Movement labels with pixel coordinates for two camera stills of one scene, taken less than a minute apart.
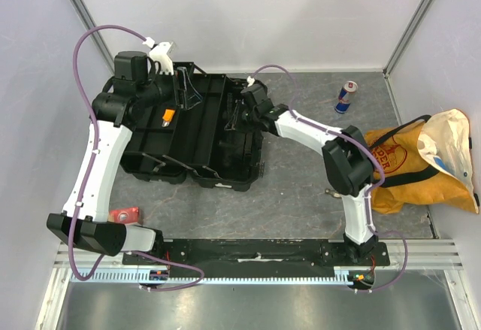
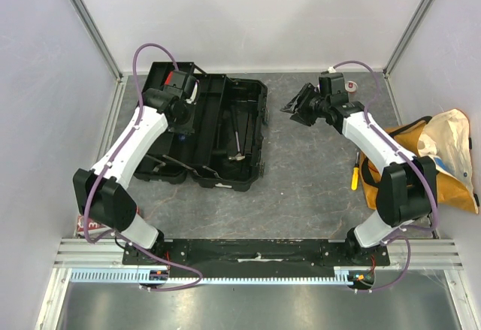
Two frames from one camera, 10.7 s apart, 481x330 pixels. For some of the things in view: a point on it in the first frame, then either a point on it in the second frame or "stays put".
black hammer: x=231 y=126 → x=245 y=134
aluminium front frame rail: x=404 y=252 stays put
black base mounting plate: x=248 y=252 stays put
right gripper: x=243 y=111 → x=307 y=104
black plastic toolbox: x=204 y=139 stays put
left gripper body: x=163 y=90 → x=185 y=125
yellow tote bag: x=427 y=161 stays put
